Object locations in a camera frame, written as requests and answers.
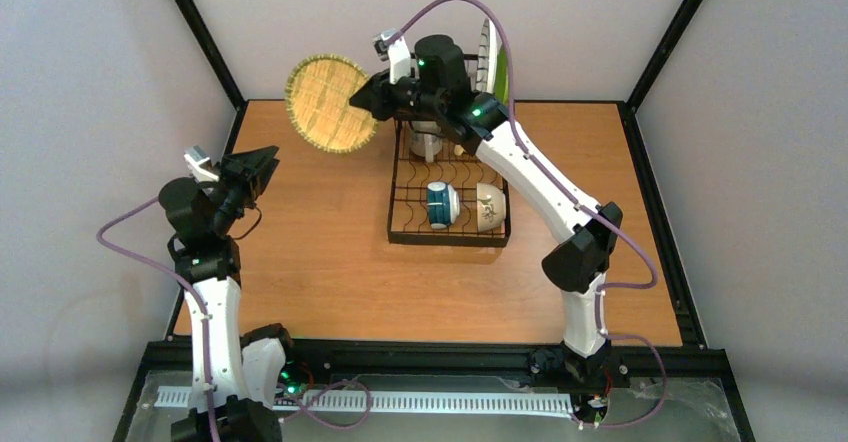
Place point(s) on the black corner frame post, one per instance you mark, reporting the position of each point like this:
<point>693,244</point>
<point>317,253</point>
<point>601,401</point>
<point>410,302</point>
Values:
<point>204,38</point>
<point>675,30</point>

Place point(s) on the black front frame rail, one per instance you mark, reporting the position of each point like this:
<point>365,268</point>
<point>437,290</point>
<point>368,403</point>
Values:
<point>544,365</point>

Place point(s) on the woven bamboo tray green rim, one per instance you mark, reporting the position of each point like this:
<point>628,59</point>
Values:
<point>317,94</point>

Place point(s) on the white slotted cable duct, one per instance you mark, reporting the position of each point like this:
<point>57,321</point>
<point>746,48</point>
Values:
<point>524,404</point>

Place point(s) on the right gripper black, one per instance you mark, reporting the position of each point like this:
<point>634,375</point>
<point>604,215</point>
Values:
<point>387,96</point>

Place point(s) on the white blue striped plate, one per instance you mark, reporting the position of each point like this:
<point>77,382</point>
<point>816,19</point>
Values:
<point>488,50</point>

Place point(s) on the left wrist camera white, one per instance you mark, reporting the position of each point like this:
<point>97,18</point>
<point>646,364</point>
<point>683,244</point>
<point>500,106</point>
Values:
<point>200,166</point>

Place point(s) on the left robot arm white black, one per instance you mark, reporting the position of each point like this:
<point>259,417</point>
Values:
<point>235,375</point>

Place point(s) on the cream bowl floral pattern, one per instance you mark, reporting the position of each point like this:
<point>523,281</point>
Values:
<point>491,207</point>

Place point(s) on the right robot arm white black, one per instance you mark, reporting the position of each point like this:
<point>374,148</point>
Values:
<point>582,228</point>

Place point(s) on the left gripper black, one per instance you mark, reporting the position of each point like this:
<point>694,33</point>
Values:
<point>237,173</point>

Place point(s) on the black corner frame post right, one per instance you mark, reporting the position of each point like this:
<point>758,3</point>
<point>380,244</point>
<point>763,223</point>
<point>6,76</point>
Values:
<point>675,30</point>

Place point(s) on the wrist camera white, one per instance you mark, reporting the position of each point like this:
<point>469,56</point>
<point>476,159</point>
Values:
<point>200,166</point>
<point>391,47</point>

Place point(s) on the black corner frame post left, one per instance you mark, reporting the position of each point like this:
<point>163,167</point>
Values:
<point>204,38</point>

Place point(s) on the white mug coral pattern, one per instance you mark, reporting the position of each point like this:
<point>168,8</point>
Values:
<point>426,140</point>

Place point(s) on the white bowl dark outside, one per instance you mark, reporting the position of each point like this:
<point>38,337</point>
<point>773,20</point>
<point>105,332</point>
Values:
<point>443,205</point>

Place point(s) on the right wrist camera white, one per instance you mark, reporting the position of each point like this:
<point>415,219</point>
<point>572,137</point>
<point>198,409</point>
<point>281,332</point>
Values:
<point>391,47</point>

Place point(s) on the green plate woven rim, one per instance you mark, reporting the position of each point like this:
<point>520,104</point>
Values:
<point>501,80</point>

